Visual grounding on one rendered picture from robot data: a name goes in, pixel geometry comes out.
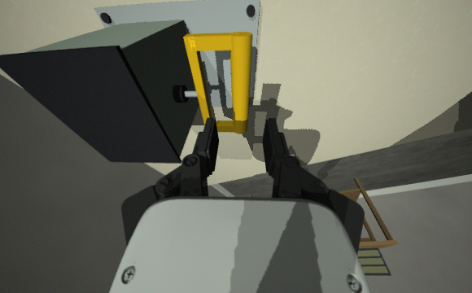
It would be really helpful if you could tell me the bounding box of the grey flat plate with bolt holes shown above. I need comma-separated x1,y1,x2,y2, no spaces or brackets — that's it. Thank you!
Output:
94,0,260,107

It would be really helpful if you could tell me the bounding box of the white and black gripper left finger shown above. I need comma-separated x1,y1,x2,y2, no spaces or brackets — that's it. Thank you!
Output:
121,118,219,246

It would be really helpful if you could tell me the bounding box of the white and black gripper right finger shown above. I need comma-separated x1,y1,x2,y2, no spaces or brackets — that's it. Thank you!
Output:
263,118,365,254

